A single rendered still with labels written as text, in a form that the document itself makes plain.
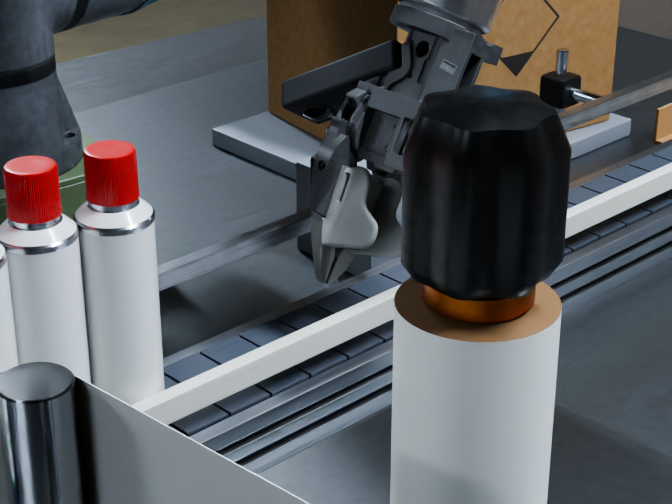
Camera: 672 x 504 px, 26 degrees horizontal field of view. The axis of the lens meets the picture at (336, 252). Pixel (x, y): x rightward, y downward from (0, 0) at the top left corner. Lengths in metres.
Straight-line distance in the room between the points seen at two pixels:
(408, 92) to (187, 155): 0.56
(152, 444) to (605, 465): 0.39
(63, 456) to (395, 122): 0.44
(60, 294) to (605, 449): 0.37
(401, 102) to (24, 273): 0.30
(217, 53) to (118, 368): 1.00
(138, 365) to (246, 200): 0.53
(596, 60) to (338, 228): 0.60
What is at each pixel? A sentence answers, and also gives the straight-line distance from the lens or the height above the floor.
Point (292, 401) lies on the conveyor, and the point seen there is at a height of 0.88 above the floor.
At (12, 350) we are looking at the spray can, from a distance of 0.92.
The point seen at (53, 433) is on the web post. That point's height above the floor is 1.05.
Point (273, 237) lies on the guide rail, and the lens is 1.10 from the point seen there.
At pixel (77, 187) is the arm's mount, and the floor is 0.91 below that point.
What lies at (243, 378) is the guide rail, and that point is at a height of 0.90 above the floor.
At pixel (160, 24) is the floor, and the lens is 4.92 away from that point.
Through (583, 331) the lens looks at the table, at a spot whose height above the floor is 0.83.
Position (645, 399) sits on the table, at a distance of 1.16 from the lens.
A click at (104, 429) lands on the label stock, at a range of 0.71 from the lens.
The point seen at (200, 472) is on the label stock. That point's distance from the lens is 0.67.
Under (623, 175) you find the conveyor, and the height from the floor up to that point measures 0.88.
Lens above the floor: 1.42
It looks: 26 degrees down
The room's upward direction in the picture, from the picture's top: straight up
